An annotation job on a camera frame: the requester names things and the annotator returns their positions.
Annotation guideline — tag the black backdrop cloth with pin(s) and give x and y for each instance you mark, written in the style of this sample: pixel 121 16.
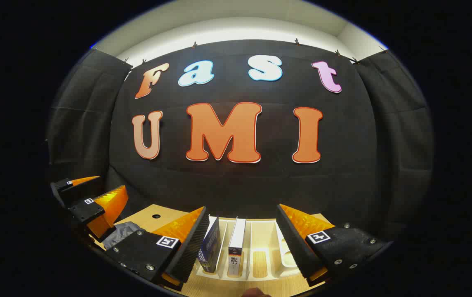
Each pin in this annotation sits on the black backdrop cloth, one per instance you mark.
pixel 260 185

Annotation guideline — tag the grey schoolbag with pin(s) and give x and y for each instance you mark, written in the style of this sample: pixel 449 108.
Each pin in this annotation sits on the grey schoolbag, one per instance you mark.
pixel 122 233

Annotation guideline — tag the blue cover book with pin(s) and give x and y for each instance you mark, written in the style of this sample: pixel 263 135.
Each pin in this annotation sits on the blue cover book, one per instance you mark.
pixel 210 247

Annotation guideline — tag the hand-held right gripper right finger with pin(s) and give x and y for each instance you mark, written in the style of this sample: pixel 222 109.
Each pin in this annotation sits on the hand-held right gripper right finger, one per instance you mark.
pixel 298 247

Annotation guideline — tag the white bookshelf rack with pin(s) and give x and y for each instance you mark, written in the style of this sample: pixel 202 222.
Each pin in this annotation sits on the white bookshelf rack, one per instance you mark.
pixel 256 235

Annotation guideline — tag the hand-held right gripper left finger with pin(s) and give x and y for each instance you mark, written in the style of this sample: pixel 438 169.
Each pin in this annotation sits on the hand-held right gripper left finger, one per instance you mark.
pixel 190 251

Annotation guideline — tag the white cover book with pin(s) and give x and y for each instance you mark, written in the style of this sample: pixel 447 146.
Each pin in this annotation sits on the white cover book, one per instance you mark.
pixel 237 239

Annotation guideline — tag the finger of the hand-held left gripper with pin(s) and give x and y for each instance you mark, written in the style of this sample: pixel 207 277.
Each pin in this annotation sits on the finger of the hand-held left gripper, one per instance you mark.
pixel 64 187
pixel 89 210

